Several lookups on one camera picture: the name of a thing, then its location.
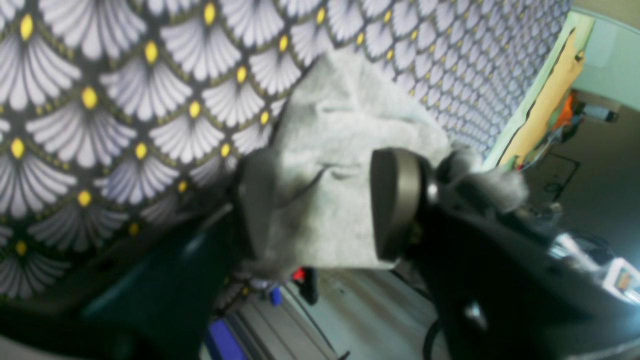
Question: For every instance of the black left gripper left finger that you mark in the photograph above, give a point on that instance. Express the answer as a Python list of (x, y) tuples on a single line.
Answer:
[(152, 297)]

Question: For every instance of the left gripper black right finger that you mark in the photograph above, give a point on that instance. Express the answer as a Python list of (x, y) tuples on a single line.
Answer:
[(506, 284)]

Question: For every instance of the grey T-shirt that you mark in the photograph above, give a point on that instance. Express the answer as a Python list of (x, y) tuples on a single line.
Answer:
[(343, 110)]

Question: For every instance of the patterned fan-print tablecloth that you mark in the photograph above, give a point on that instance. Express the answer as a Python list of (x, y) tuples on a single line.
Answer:
[(111, 110)]

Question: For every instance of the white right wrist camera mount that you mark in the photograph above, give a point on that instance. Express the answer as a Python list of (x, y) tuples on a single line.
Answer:
[(592, 257)]

